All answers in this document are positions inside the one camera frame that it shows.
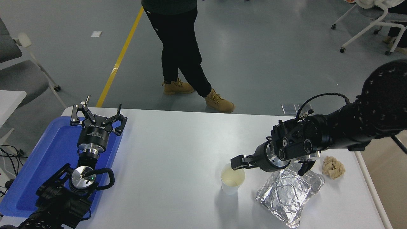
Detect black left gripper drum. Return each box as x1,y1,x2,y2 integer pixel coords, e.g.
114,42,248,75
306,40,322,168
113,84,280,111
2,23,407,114
78,124,112,148

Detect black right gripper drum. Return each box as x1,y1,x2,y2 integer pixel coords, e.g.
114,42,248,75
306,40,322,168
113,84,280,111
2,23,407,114
253,142,281,173

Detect white paper cup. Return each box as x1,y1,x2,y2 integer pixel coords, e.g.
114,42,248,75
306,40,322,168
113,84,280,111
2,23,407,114
221,163,245,195

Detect crumpled foil tray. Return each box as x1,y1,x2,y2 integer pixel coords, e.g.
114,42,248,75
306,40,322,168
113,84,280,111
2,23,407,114
255,161,325,228

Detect blue plastic tray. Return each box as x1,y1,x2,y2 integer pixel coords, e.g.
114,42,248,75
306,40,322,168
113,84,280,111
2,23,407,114
0,116,123,218

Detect crumpled tan paper ball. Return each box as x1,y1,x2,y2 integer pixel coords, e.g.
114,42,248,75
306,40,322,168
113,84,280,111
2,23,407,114
322,156,346,179

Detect small white side table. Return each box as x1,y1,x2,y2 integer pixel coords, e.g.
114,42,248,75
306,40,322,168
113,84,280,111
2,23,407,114
0,90,27,143

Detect walking person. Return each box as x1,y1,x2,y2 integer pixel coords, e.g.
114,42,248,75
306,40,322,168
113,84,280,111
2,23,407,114
141,0,236,114

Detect large pale bin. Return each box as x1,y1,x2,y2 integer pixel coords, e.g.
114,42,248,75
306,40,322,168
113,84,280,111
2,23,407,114
355,130,407,229

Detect white wheeled chair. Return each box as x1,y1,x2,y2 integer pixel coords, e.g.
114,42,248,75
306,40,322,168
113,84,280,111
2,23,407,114
331,0,407,55

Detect seated person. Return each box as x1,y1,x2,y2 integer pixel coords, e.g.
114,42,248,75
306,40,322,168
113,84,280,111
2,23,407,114
383,5,407,54

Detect grey chair with white frame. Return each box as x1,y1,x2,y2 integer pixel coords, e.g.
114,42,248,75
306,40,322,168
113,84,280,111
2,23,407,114
0,17,67,108

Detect black cables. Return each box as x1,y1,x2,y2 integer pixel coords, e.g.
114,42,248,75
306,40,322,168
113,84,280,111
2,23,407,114
0,145,29,195

